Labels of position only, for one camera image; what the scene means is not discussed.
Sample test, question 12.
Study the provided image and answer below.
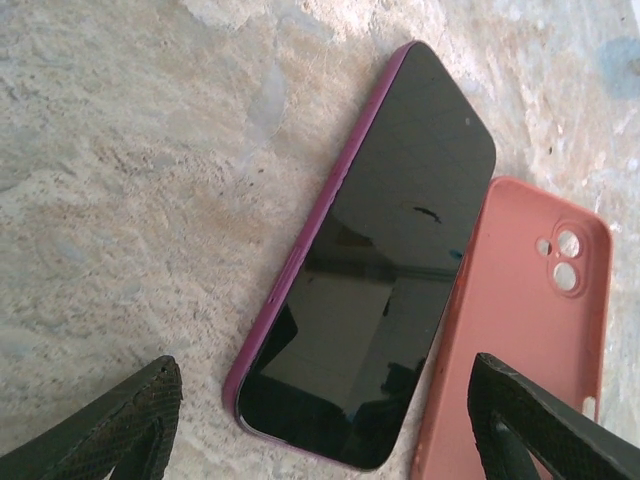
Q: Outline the coral pink phone case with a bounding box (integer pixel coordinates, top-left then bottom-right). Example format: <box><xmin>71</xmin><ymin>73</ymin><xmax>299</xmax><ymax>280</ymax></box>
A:
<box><xmin>409</xmin><ymin>174</ymin><xmax>614</xmax><ymax>480</ymax></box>

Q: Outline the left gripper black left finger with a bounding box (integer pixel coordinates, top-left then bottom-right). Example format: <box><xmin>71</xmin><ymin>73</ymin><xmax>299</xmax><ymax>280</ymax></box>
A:
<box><xmin>0</xmin><ymin>354</ymin><xmax>184</xmax><ymax>480</ymax></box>

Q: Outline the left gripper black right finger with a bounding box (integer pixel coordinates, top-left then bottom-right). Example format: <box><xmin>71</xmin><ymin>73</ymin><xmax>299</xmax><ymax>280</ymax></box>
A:
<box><xmin>467</xmin><ymin>352</ymin><xmax>640</xmax><ymax>480</ymax></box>

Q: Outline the purple-edged black smartphone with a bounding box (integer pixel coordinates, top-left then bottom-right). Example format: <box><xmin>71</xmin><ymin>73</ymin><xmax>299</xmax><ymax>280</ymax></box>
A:
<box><xmin>222</xmin><ymin>39</ymin><xmax>497</xmax><ymax>471</ymax></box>

